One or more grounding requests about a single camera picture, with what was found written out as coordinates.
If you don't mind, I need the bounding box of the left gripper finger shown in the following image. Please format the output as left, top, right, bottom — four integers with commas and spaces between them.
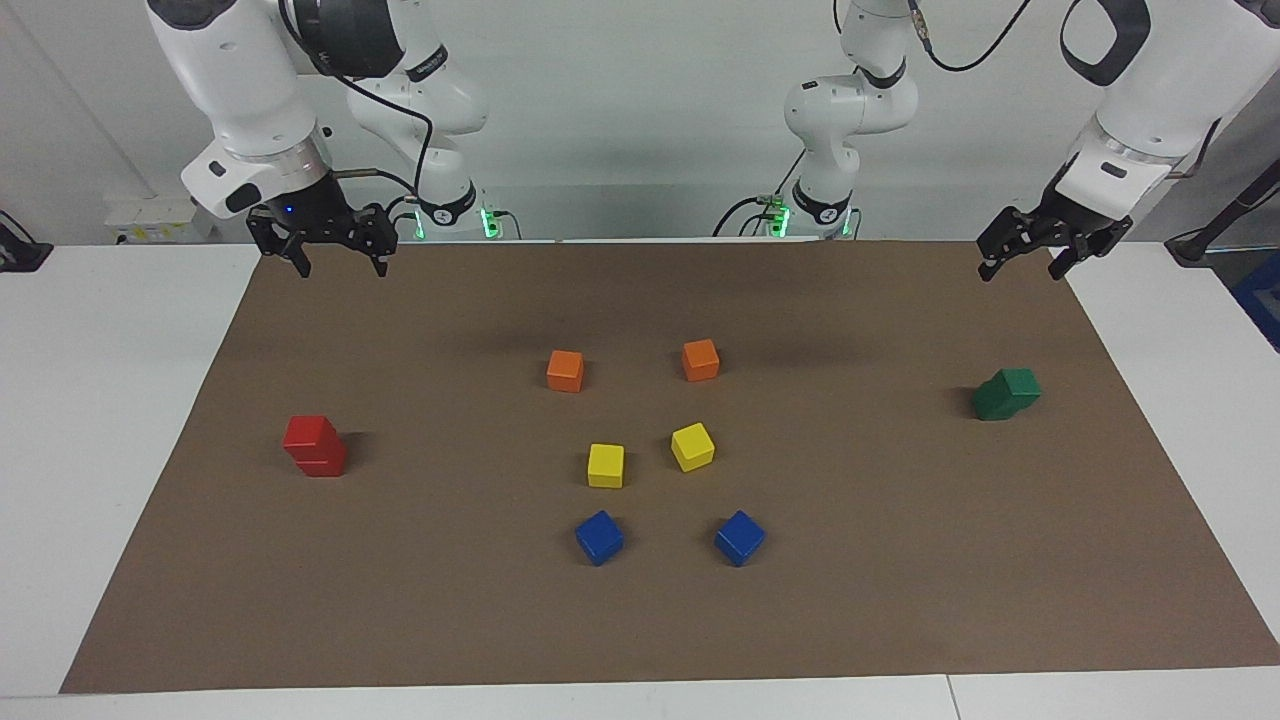
1048, 222, 1131, 281
977, 208, 1031, 283

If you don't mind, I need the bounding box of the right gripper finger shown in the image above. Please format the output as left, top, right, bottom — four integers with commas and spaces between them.
362, 205, 398, 279
247, 212, 313, 280

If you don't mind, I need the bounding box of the green wooden block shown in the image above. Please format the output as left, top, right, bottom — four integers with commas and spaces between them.
995, 367, 1042, 414
970, 380, 1016, 422

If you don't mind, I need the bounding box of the red wooden block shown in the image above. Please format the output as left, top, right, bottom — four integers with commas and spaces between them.
297, 435, 349, 478
283, 415, 341, 463

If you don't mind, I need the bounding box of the black tripod leg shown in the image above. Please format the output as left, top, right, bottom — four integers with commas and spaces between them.
1165, 158, 1280, 267

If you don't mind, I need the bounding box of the white power strip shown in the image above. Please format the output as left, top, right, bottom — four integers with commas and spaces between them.
104, 196, 217, 247

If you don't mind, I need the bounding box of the blue box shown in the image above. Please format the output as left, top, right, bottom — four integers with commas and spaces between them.
1230, 250, 1280, 353

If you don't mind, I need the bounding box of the black stand foot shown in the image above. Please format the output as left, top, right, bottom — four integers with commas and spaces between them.
0, 210, 54, 273

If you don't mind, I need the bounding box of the brown table mat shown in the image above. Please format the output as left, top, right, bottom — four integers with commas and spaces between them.
58, 240, 1280, 695

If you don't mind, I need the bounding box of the blue wooden block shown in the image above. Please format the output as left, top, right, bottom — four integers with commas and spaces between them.
575, 510, 626, 567
714, 510, 767, 568

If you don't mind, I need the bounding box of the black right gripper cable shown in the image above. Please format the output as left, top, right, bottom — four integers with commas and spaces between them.
278, 0, 434, 201

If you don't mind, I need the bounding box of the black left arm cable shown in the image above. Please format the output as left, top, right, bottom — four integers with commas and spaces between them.
905, 0, 1033, 74

